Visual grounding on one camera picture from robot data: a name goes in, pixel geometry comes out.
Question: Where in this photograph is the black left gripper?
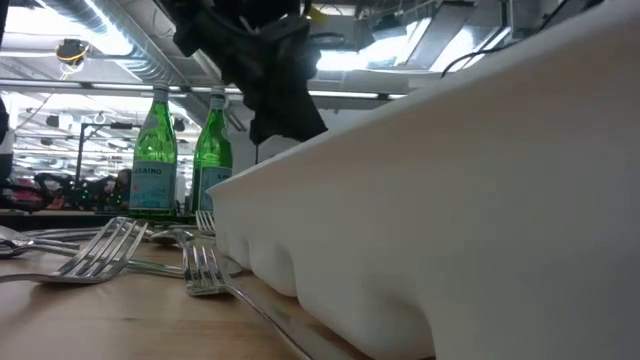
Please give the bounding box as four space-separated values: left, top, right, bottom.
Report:
173 14 330 146

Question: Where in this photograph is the silver knife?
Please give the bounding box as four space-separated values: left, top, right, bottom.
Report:
22 226 151 242

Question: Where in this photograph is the green glass water bottle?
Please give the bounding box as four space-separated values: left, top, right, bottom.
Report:
190 87 234 215
128 82 179 218

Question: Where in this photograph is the grey ceiling light housing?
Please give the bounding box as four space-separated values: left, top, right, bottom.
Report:
404 2 511 71

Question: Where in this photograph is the white plastic cutlery tray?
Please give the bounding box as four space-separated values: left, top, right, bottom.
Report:
205 0 640 360

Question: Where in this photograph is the black metal stand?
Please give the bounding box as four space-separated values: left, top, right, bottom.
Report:
73 121 135 201

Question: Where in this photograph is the black yellow ceiling device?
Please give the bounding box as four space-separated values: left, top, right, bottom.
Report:
53 37 92 68

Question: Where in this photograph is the silver ventilation duct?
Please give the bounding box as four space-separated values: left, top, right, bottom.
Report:
42 0 224 87

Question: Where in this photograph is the black cable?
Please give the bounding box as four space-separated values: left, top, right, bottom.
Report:
439 0 571 80

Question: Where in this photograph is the grey ceiling rail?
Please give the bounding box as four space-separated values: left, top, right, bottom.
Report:
0 78 409 100

